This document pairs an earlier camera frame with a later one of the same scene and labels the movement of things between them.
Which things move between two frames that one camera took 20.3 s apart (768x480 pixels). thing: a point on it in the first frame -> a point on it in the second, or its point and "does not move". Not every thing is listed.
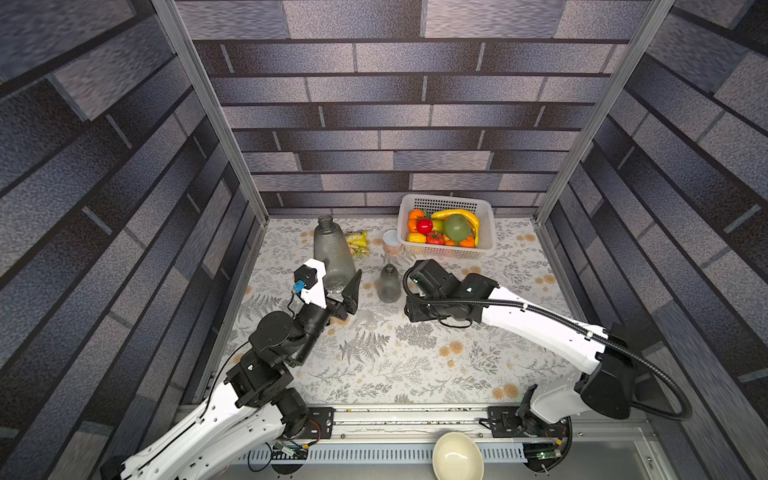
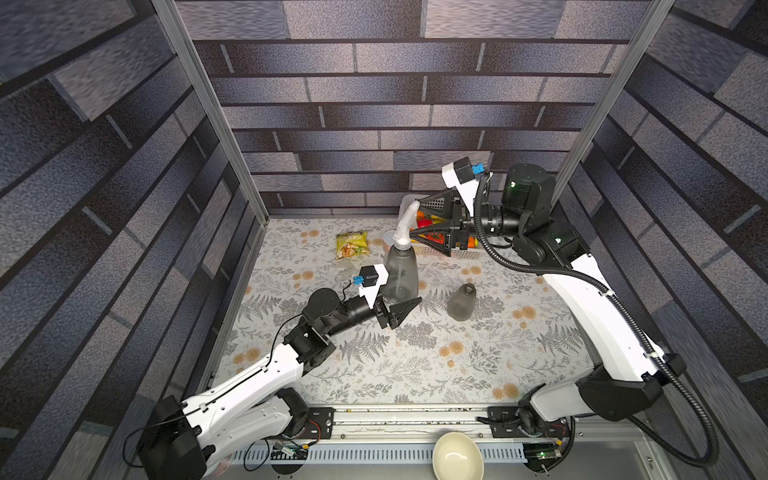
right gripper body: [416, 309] -> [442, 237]
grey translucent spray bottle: [330, 248] -> [400, 281]
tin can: [392, 243] does not move
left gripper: [349, 303] -> [395, 316]
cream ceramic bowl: [457, 456] does not move
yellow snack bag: [358, 244] does not move
